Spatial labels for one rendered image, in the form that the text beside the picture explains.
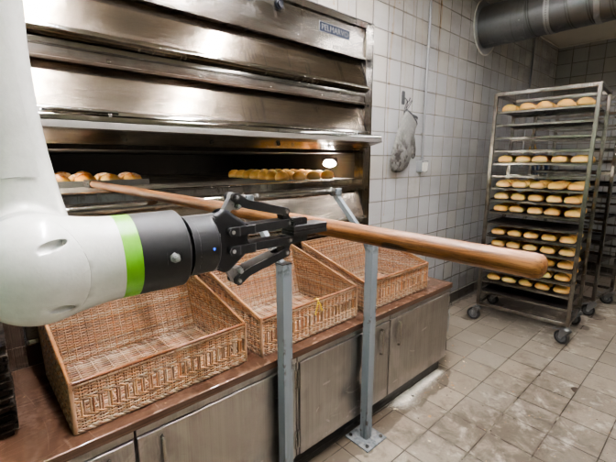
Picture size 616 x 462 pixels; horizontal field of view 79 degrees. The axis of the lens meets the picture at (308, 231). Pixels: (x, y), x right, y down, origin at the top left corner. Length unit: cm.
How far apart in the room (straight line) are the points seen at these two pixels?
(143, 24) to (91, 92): 34
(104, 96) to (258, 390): 120
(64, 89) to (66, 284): 125
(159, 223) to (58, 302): 12
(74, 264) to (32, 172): 16
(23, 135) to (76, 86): 110
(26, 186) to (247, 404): 112
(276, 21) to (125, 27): 74
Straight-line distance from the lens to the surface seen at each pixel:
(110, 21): 170
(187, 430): 138
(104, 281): 42
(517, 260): 50
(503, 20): 369
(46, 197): 54
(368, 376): 184
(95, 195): 161
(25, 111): 54
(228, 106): 183
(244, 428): 152
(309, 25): 224
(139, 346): 165
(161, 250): 43
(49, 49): 163
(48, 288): 40
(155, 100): 169
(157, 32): 175
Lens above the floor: 130
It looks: 11 degrees down
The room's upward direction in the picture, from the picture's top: straight up
